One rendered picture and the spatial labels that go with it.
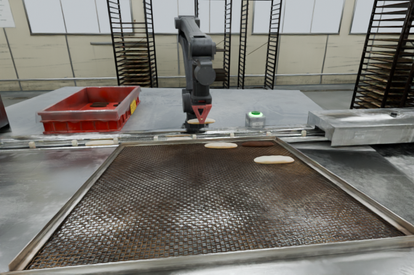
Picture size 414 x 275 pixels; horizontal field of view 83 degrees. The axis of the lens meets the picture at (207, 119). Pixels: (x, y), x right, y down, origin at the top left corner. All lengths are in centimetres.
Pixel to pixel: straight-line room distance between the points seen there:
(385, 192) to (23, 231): 81
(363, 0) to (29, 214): 642
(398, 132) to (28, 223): 108
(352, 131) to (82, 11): 516
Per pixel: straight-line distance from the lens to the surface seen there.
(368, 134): 101
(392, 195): 82
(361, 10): 648
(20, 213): 51
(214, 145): 70
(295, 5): 571
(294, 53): 577
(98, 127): 109
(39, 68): 599
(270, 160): 60
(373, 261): 37
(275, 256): 33
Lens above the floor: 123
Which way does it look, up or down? 21 degrees down
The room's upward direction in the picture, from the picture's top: straight up
